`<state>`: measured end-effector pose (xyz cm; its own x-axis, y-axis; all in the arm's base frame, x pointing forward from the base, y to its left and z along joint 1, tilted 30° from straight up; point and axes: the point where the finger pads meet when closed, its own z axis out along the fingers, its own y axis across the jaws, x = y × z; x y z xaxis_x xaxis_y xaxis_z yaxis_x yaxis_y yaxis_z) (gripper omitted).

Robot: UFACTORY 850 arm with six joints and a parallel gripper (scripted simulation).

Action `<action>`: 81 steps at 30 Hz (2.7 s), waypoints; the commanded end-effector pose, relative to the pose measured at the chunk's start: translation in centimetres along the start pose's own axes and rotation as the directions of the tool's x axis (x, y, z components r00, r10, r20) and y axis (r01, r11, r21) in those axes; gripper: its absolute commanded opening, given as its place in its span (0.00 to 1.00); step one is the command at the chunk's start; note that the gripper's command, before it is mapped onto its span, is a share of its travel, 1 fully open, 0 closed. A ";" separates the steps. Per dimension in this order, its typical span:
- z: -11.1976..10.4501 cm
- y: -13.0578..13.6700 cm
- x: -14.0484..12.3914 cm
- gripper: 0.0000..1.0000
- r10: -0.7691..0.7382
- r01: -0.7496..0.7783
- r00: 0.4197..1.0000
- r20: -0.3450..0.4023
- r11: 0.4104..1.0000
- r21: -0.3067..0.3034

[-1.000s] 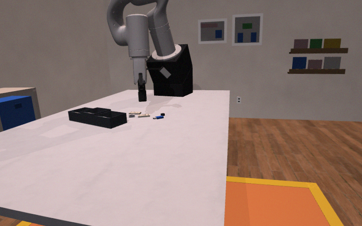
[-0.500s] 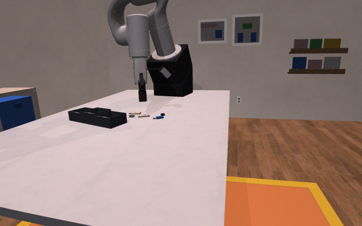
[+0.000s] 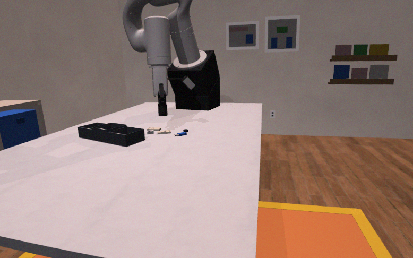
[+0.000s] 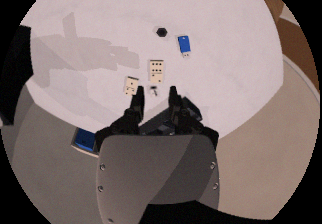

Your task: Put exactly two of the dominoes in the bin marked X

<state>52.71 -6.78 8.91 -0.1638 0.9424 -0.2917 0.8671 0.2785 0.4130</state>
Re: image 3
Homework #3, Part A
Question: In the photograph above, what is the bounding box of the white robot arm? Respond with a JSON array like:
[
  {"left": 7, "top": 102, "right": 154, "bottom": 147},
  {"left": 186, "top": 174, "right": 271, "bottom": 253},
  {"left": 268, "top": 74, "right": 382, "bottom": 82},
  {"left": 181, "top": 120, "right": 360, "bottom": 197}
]
[{"left": 123, "top": 0, "right": 207, "bottom": 70}]

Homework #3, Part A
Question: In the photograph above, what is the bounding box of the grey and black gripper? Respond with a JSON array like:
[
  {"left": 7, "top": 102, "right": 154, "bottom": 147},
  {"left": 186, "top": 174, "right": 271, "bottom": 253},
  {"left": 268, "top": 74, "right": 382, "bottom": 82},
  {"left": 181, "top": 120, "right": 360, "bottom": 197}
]
[{"left": 149, "top": 66, "right": 170, "bottom": 116}]

